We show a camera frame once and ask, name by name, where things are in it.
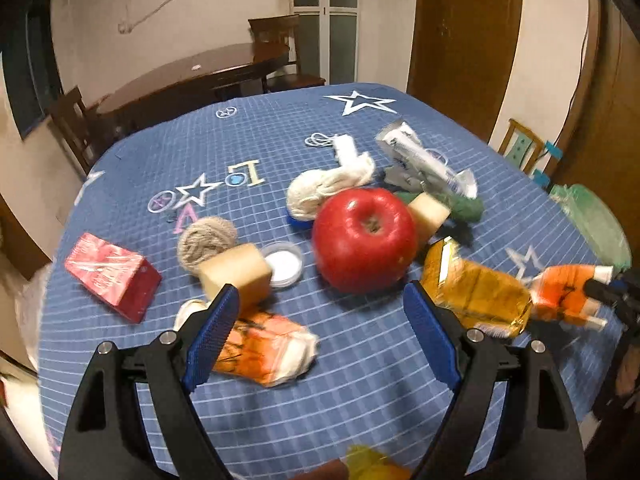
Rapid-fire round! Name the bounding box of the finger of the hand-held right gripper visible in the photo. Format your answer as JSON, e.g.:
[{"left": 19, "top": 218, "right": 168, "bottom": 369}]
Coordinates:
[{"left": 584, "top": 279, "right": 640, "bottom": 311}]

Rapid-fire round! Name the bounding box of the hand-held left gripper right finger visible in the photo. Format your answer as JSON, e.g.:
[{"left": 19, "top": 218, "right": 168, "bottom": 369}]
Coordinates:
[{"left": 402, "top": 280, "right": 587, "bottom": 480}]

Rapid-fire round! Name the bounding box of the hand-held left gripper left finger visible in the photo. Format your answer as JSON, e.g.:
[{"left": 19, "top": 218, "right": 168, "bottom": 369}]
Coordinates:
[{"left": 59, "top": 283, "right": 241, "bottom": 480}]

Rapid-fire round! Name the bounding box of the orange white packet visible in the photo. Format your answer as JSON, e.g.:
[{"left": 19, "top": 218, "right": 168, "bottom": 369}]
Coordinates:
[
  {"left": 527, "top": 264, "right": 615, "bottom": 331},
  {"left": 212, "top": 307, "right": 321, "bottom": 387}
]

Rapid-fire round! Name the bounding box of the yellow snack packet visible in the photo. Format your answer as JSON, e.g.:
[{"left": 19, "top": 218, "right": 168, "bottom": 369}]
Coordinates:
[{"left": 419, "top": 237, "right": 533, "bottom": 338}]

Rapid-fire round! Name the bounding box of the white jar lid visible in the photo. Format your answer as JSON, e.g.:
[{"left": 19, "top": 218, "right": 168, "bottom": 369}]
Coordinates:
[{"left": 261, "top": 241, "right": 305, "bottom": 289}]

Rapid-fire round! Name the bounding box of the small white cap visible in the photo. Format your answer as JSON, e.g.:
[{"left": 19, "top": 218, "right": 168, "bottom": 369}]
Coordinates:
[{"left": 174, "top": 299, "right": 208, "bottom": 331}]

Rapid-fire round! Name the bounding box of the crumpled orange white packet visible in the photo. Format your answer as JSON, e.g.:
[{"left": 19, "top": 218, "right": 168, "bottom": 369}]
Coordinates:
[{"left": 212, "top": 307, "right": 321, "bottom": 387}]

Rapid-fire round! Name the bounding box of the yellow sponge block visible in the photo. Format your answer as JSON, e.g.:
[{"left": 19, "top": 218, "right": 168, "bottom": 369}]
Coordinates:
[
  {"left": 198, "top": 243, "right": 273, "bottom": 311},
  {"left": 406, "top": 192, "right": 451, "bottom": 246}
]

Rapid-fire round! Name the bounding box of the green plastic bag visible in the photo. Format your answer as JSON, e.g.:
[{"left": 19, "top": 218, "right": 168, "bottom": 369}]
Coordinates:
[{"left": 550, "top": 183, "right": 632, "bottom": 270}]

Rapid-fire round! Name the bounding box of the beige yarn ball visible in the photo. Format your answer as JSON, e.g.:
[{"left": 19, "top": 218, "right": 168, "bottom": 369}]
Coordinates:
[{"left": 177, "top": 216, "right": 239, "bottom": 277}]

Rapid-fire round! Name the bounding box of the red apple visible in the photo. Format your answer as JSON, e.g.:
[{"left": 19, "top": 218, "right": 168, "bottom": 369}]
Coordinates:
[{"left": 312, "top": 187, "right": 419, "bottom": 295}]

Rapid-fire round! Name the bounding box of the red drink carton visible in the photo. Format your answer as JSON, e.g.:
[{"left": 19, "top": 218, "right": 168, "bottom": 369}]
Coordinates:
[{"left": 64, "top": 232, "right": 163, "bottom": 324}]

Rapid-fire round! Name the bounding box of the blue printed tablecloth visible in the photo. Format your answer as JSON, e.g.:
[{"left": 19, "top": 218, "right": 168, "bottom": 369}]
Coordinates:
[{"left": 37, "top": 82, "right": 623, "bottom": 480}]

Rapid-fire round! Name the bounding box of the green cloth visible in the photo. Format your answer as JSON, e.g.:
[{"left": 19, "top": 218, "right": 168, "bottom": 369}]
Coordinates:
[{"left": 395, "top": 190, "right": 485, "bottom": 226}]

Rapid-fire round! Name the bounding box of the yellow plastic piece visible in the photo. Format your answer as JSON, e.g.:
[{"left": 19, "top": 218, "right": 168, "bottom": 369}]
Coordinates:
[{"left": 345, "top": 444, "right": 411, "bottom": 480}]

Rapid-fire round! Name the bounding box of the blue lid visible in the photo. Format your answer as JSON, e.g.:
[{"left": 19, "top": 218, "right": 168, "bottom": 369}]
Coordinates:
[{"left": 286, "top": 207, "right": 316, "bottom": 229}]

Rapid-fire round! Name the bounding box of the wooden chair with green panel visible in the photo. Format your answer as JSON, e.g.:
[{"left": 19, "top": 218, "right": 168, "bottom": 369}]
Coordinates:
[{"left": 497, "top": 118, "right": 561, "bottom": 176}]

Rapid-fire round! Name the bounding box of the brown object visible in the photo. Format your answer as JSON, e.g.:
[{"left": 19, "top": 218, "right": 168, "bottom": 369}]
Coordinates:
[{"left": 295, "top": 462, "right": 351, "bottom": 480}]

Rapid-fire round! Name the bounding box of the silver white wrapper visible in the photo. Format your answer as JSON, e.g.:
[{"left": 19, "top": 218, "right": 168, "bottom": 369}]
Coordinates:
[{"left": 375, "top": 120, "right": 478, "bottom": 198}]

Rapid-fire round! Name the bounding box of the wooden cabinet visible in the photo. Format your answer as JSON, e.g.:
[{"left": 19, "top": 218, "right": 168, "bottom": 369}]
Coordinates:
[{"left": 550, "top": 0, "right": 640, "bottom": 201}]

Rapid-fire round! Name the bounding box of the white towel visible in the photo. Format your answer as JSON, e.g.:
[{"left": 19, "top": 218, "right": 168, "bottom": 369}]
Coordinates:
[{"left": 286, "top": 152, "right": 377, "bottom": 222}]

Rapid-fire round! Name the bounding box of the dark wooden chair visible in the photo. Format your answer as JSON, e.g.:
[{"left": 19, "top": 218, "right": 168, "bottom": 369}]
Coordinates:
[
  {"left": 247, "top": 14, "right": 327, "bottom": 93},
  {"left": 47, "top": 85, "right": 101, "bottom": 176}
]

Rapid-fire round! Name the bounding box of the dark wooden table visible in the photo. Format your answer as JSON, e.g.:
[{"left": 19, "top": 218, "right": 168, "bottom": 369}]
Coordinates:
[{"left": 95, "top": 42, "right": 291, "bottom": 133}]

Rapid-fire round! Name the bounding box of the brown wooden door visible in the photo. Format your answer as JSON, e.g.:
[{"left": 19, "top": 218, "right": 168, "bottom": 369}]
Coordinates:
[{"left": 407, "top": 0, "right": 523, "bottom": 143}]

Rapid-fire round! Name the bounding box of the dark window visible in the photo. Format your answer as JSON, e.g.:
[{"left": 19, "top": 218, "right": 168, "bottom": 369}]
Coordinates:
[{"left": 0, "top": 10, "right": 63, "bottom": 138}]

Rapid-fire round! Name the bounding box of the glass panel door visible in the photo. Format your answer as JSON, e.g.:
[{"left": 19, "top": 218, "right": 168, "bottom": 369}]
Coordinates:
[{"left": 292, "top": 0, "right": 360, "bottom": 86}]

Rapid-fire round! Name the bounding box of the black wall cable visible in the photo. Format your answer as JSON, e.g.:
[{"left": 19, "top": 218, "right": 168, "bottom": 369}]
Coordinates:
[{"left": 565, "top": 25, "right": 590, "bottom": 146}]

